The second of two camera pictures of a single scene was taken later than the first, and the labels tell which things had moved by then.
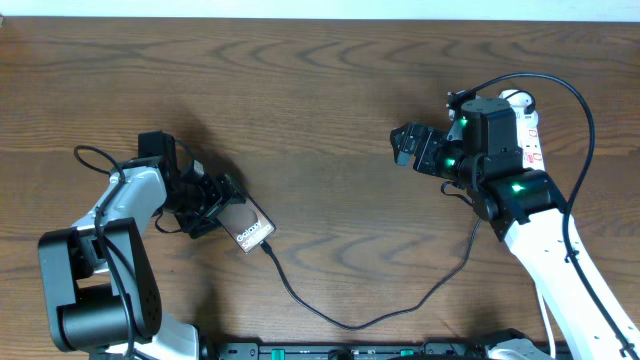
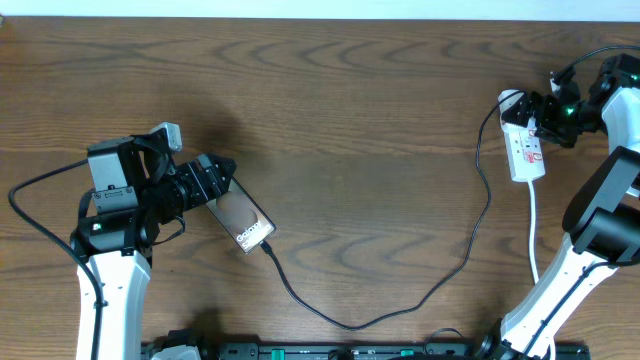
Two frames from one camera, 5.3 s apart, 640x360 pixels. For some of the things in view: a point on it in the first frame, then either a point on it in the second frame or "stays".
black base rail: (378, 350) stays
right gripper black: (432, 141) → (544, 103)
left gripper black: (217, 197) → (214, 186)
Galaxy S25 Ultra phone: (246, 223) stays
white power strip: (529, 139) stays
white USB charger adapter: (517, 98) stays
